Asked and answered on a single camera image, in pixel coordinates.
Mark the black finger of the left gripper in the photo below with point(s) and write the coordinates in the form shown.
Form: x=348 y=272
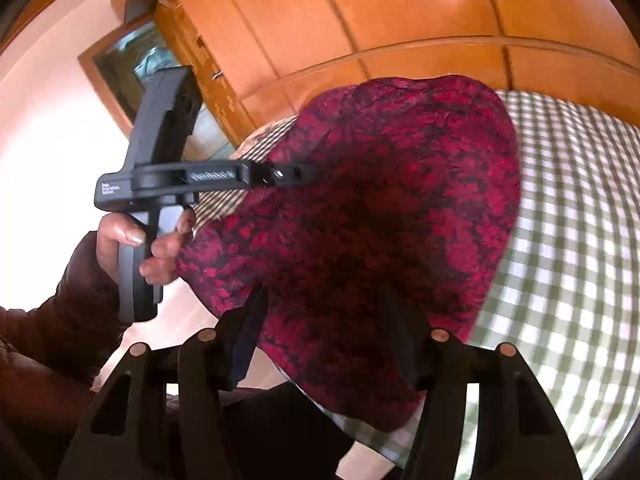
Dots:
x=272 y=175

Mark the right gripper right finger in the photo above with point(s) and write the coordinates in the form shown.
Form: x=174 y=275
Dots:
x=519 y=435

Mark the red black patterned sweater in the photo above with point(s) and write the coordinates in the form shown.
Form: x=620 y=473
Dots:
x=414 y=198

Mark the person's left hand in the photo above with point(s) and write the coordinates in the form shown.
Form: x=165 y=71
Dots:
x=159 y=268

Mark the orange wooden wardrobe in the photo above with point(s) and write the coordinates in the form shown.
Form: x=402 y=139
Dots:
x=261 y=60

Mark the green white checked bedspread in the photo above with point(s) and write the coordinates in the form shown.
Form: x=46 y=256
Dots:
x=566 y=290

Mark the dark brown left sleeve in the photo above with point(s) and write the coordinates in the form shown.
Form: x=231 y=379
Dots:
x=50 y=357

